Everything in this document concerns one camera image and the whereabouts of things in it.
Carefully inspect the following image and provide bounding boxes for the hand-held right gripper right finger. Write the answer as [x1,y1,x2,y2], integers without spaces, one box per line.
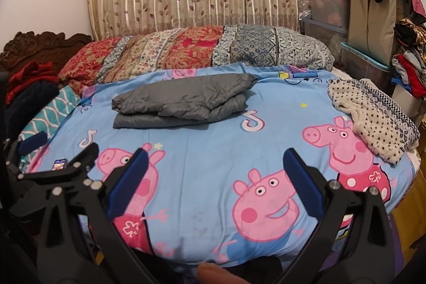
[276,147,396,284]

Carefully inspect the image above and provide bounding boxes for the grey puffer jacket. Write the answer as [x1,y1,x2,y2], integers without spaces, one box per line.
[111,73,259,131]

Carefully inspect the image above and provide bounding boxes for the large clear storage box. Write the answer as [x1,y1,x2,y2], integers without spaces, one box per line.
[339,42,394,95]

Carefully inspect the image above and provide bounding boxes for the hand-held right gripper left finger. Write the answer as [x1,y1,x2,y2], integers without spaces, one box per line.
[36,147,187,284]

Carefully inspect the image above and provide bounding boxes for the red cloth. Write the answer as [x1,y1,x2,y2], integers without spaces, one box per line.
[7,62,60,98]

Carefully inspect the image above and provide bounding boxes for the clear storage box grey lid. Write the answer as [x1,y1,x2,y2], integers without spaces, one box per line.
[300,18,348,55]

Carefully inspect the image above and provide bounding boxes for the white black dotted fleece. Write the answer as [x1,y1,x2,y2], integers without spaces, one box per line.
[328,78,420,165]

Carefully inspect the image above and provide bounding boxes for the person's right hand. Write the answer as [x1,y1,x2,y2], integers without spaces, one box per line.
[196,262,257,284]

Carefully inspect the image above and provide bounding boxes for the clear storage box teal lid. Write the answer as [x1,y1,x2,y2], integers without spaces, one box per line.
[307,0,351,30]

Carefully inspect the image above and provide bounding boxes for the pile of assorted clothes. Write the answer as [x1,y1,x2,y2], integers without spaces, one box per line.
[391,17,426,99]

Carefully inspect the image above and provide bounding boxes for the patchwork patterned quilt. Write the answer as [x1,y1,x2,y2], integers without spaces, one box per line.
[58,24,335,95]

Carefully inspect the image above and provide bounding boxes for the teal wave pattern cloth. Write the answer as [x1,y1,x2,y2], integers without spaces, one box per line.
[18,84,82,171]

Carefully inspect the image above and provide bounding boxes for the beige fabric organizer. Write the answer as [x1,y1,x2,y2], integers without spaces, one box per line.
[346,0,400,67]

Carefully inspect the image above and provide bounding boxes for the carved wooden headboard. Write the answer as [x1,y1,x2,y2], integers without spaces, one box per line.
[0,31,94,78]

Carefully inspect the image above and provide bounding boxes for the dark navy cloth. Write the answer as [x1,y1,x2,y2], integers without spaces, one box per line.
[5,81,60,138]

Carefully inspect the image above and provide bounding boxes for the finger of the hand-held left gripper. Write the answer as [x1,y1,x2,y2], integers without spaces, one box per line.
[18,142,100,195]
[5,131,49,171]

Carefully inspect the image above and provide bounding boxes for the blue cartoon pig bedsheet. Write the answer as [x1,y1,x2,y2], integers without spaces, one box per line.
[20,64,418,271]

